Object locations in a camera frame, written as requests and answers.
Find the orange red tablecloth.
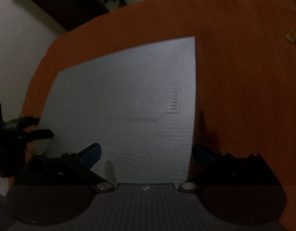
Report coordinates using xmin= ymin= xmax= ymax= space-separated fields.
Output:
xmin=20 ymin=0 xmax=296 ymax=230

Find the small yellow paper scrap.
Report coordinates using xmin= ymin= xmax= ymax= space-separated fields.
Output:
xmin=286 ymin=30 xmax=296 ymax=43

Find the flat white box lid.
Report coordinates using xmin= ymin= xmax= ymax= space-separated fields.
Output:
xmin=39 ymin=37 xmax=196 ymax=184

